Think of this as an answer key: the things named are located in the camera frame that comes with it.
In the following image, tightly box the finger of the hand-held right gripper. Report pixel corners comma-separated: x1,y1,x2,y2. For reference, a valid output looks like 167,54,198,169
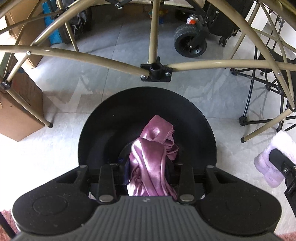
284,176,296,205
269,148,296,179

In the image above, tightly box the lilac fluffy plush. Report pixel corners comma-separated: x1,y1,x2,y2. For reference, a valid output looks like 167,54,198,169
254,130,296,188

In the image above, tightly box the blue board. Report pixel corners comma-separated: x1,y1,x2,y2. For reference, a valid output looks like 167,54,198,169
42,0,64,44

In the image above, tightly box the pink fluffy rug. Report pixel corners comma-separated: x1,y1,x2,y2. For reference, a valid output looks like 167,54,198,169
0,209,22,235

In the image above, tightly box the light cardboard box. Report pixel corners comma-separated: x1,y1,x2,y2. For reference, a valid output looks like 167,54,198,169
5,0,50,69

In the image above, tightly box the black trash bin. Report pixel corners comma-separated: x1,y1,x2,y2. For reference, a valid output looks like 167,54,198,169
78,86,217,200

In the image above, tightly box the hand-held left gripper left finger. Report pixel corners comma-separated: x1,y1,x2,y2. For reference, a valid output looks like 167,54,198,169
55,161,130,204

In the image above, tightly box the black folding chair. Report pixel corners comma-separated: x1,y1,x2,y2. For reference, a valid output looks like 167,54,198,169
230,39,296,127

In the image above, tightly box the lined brown cardboard box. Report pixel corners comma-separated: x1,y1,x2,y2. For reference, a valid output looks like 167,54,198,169
0,56,45,142

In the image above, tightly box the olive folding table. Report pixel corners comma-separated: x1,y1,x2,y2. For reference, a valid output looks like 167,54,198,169
0,0,296,143

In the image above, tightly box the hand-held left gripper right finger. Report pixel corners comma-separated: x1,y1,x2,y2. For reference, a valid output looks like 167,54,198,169
165,161,241,205

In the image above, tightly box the pink satin cloth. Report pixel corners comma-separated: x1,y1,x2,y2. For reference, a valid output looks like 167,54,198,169
127,115,178,201

